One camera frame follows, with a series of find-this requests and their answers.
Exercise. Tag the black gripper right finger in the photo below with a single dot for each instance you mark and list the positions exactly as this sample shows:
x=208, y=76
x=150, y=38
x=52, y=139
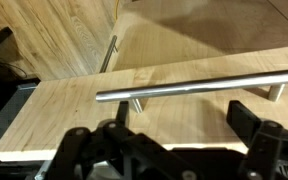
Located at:
x=264, y=146

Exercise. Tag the light wooden drawer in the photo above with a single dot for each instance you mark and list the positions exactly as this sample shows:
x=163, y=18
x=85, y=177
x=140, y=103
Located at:
x=67, y=110

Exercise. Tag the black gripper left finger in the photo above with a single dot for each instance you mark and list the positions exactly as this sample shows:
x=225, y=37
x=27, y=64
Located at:
x=84, y=153

